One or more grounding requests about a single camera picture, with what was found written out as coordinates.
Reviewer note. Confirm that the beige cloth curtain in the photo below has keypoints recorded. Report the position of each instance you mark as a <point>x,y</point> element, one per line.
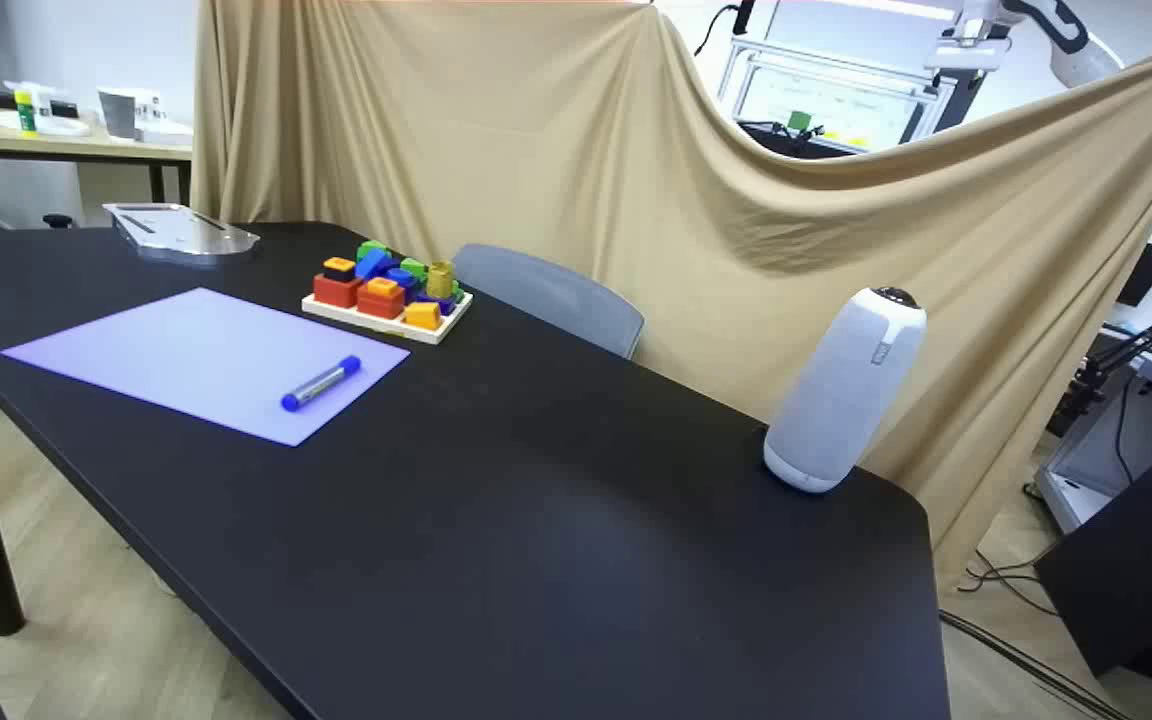
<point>538,133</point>

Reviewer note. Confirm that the small white box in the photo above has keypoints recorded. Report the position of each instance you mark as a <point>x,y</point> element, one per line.
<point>129,112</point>

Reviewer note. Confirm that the green-capped bottle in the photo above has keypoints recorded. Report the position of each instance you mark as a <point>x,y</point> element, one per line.
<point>24,108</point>

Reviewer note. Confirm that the green triangle block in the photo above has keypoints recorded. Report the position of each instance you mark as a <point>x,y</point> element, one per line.
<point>368,250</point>

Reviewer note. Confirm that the blue bar block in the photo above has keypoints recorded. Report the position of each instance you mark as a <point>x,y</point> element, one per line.
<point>375,266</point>

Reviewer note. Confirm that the black floor box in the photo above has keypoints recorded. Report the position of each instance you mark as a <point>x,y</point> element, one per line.
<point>1138,574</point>

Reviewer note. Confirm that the purple paper sheet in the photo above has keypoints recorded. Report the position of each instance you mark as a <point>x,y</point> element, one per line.
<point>176,353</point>

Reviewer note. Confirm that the white cylindrical conference camera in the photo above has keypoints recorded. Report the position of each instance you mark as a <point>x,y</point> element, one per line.
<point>842,384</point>

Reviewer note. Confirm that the grey chair backrest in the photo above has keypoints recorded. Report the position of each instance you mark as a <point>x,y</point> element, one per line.
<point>550,297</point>

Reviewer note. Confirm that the green square block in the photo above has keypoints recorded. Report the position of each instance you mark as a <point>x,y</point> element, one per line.
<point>415,269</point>

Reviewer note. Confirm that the red block with orange top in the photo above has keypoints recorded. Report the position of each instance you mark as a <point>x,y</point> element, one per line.
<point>333,284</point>

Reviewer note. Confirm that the yellow cylinder block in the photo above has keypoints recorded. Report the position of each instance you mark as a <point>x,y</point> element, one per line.
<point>441,280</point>

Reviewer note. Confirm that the white equipment frame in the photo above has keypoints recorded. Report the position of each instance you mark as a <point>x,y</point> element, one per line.
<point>842,52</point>

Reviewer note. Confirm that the orange-red square block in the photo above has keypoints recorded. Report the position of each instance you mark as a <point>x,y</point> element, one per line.
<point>381,297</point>

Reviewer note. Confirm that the white storage bin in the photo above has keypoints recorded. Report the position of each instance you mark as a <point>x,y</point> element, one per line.
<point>1097,465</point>

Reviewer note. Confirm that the blue marker pen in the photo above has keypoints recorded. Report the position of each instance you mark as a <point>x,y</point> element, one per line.
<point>321,384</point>

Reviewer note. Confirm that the white wooden block tray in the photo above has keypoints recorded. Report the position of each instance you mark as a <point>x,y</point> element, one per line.
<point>449,325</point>

